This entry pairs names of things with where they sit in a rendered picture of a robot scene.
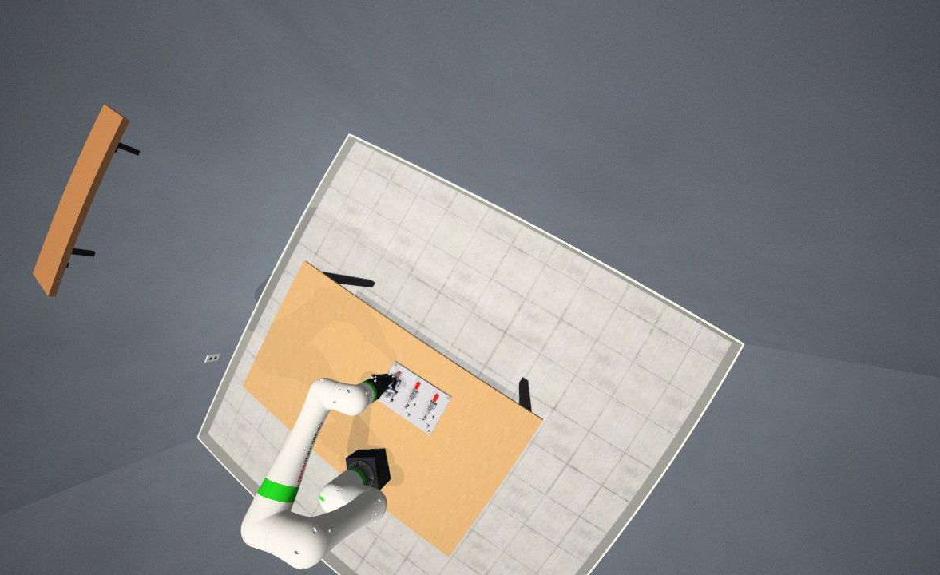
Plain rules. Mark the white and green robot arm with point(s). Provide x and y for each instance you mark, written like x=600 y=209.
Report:
x=299 y=540

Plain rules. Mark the black toggle clamp with red handle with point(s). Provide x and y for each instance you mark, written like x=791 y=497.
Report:
x=433 y=404

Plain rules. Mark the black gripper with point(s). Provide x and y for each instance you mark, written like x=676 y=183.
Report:
x=392 y=378

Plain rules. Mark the grey toggle clamp with red handle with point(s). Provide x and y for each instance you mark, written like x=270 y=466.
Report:
x=396 y=385

